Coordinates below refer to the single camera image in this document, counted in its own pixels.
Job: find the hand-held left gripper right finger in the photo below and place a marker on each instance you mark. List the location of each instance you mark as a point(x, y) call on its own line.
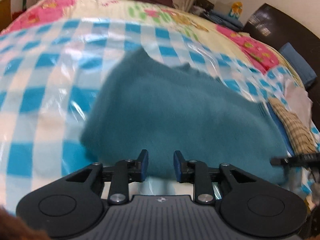
point(178, 166)

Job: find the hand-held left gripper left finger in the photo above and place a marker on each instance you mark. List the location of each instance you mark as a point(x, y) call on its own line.
point(144, 165)

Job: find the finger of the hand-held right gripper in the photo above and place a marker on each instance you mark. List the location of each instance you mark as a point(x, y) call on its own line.
point(295, 159)

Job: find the teal fuzzy flower-pattern sweater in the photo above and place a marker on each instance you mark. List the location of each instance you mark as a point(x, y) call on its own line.
point(175, 110)

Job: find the person's left forearm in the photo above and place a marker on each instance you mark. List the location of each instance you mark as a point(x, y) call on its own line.
point(15, 227)

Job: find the beige plaid cloth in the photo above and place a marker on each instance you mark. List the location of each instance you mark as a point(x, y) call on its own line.
point(297, 127)

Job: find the white cloth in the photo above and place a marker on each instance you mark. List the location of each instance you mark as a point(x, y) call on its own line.
point(298, 97)

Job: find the blue white checked plastic sheet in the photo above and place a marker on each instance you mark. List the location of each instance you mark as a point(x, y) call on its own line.
point(37, 92)

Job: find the dark brown headboard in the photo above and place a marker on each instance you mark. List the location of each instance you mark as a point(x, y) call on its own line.
point(272, 20)

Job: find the cartoon printed bed sheet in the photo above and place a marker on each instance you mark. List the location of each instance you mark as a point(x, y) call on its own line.
point(112, 7)

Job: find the yellow cartoon toy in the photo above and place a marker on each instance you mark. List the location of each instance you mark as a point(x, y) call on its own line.
point(235, 8)

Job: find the dark bag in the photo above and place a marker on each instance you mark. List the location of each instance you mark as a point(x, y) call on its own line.
point(203, 5)

